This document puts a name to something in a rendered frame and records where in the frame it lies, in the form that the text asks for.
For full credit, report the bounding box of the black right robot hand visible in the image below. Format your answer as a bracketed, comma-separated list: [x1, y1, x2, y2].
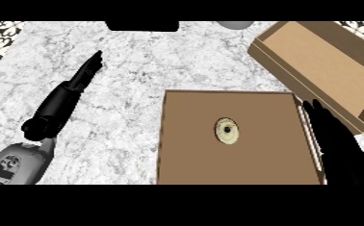
[302, 98, 364, 186]

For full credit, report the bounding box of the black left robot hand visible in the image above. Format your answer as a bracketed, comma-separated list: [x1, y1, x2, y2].
[20, 50, 106, 142]

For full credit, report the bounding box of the brown wooden tray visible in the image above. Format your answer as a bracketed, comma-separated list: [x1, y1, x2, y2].
[156, 88, 329, 186]

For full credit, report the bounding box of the open cardboard box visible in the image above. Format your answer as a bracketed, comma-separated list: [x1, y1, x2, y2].
[246, 20, 364, 136]

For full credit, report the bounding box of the black appliance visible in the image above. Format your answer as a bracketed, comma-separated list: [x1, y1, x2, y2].
[104, 20, 181, 33]

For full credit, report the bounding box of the grey round object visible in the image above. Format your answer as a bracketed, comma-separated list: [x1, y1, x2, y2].
[217, 20, 256, 31]

